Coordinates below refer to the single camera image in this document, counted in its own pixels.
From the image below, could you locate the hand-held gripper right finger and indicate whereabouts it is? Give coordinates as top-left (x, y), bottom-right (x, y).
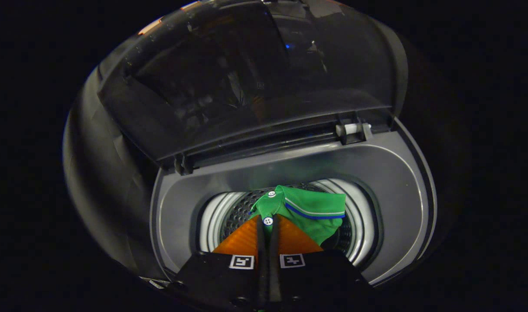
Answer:
top-left (269, 214), bottom-right (375, 312)

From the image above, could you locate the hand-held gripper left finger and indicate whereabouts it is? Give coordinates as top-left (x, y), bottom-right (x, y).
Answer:
top-left (173, 215), bottom-right (269, 312)

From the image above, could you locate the green polo shirt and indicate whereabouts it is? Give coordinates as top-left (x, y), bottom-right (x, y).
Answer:
top-left (249, 185), bottom-right (347, 245)

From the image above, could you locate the dark washing machine lid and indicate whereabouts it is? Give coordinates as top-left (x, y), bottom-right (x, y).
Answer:
top-left (97, 0), bottom-right (410, 174)

